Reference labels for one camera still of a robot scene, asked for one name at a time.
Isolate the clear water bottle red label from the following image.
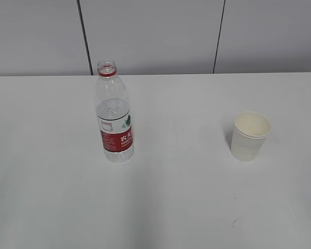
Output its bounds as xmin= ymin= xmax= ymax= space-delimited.
xmin=94 ymin=60 xmax=134 ymax=163

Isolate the white paper cup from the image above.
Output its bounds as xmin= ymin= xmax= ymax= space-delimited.
xmin=231 ymin=112 xmax=272 ymax=162

